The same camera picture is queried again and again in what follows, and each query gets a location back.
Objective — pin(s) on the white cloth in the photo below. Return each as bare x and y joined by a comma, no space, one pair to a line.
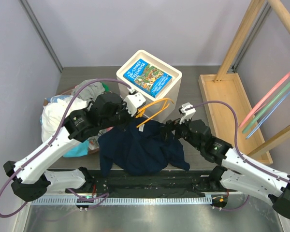
52,114

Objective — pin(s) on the white slotted cable duct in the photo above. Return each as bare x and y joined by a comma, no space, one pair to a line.
73,200

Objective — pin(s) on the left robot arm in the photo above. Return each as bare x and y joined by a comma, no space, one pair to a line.
31,177

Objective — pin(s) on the green cloth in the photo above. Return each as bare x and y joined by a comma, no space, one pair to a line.
105,87

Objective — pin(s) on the wooden clothes rack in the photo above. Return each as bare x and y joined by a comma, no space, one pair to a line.
228,88

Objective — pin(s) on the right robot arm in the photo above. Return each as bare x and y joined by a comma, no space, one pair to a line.
234,170

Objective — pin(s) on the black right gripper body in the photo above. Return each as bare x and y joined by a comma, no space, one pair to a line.
181,130

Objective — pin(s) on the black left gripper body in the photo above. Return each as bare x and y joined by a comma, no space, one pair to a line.
123,116

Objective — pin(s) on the yellow hanger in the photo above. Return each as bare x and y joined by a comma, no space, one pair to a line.
159,109

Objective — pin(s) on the navy blue t shirt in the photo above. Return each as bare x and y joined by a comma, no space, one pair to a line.
140,151

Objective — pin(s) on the white drawer unit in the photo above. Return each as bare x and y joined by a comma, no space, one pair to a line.
171,91

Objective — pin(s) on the grey cloth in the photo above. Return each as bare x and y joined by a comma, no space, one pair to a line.
90,92

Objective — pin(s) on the blue treehouse paperback book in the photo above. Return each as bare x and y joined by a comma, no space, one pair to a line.
148,77

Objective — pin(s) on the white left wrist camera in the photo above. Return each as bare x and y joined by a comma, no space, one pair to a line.
134,101

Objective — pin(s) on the light blue cloth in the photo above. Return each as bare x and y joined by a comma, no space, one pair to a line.
78,151

